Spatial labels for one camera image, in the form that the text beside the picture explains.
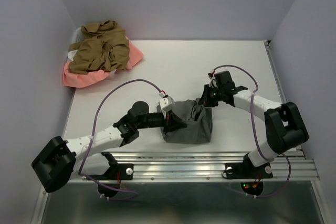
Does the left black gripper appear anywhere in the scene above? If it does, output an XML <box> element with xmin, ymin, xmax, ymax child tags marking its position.
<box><xmin>136</xmin><ymin>109</ymin><xmax>186</xmax><ymax>135</ymax></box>

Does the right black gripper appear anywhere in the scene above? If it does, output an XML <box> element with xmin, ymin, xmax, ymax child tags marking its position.
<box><xmin>195</xmin><ymin>84</ymin><xmax>224</xmax><ymax>108</ymax></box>

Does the grey pleated skirt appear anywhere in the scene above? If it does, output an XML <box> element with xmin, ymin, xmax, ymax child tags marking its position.
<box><xmin>161</xmin><ymin>99</ymin><xmax>213</xmax><ymax>145</ymax></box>

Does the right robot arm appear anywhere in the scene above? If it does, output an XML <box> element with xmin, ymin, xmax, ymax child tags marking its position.
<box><xmin>199</xmin><ymin>71</ymin><xmax>309</xmax><ymax>179</ymax></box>

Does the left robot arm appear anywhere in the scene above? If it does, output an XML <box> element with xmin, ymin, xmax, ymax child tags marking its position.
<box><xmin>31</xmin><ymin>101</ymin><xmax>187</xmax><ymax>193</ymax></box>

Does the tan brown skirt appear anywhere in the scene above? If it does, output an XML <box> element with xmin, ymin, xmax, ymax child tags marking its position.
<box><xmin>69</xmin><ymin>20</ymin><xmax>130</xmax><ymax>74</ymax></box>

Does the pink skirt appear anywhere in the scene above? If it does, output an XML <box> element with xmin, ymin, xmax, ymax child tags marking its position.
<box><xmin>62</xmin><ymin>40</ymin><xmax>144</xmax><ymax>88</ymax></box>

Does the white garment under pile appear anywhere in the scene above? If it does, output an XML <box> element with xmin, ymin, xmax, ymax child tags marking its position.
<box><xmin>67</xmin><ymin>27</ymin><xmax>85</xmax><ymax>61</ymax></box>

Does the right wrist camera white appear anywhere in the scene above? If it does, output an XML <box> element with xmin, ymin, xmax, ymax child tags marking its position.
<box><xmin>208</xmin><ymin>69</ymin><xmax>217</xmax><ymax>88</ymax></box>

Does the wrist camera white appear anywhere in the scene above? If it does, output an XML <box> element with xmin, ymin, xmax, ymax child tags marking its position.
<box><xmin>157</xmin><ymin>95</ymin><xmax>175</xmax><ymax>118</ymax></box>
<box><xmin>208</xmin><ymin>69</ymin><xmax>217</xmax><ymax>88</ymax></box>

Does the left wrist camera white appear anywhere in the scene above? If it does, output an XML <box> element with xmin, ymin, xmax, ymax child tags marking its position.
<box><xmin>157</xmin><ymin>95</ymin><xmax>175</xmax><ymax>118</ymax></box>

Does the aluminium mounting rail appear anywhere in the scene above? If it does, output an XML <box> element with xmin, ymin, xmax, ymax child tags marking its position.
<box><xmin>113</xmin><ymin>151</ymin><xmax>320</xmax><ymax>183</ymax></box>

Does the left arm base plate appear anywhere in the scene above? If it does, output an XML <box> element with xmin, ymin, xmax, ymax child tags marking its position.
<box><xmin>99</xmin><ymin>163</ymin><xmax>134</xmax><ymax>180</ymax></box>

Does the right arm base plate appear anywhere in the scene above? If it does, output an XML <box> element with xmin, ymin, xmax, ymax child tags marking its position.
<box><xmin>222</xmin><ymin>162</ymin><xmax>273</xmax><ymax>180</ymax></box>

